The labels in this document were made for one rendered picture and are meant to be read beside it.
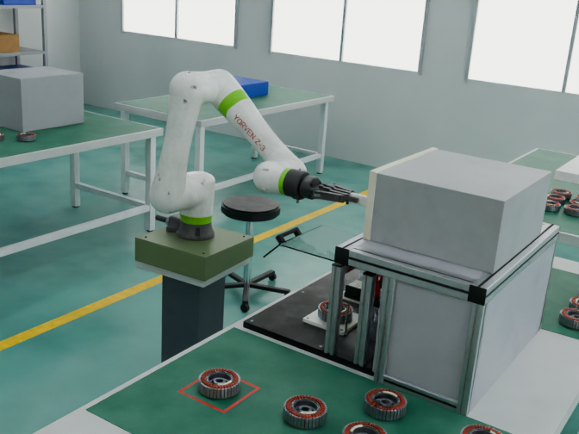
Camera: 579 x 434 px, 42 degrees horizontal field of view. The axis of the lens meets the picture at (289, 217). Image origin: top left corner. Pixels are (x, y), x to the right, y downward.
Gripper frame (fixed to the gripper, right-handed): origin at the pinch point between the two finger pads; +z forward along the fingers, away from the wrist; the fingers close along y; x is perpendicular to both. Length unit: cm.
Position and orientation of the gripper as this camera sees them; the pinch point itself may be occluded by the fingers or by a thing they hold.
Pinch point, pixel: (360, 200)
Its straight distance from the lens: 233.2
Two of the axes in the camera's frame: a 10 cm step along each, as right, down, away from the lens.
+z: 8.3, 2.3, -5.2
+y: -5.6, 2.3, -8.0
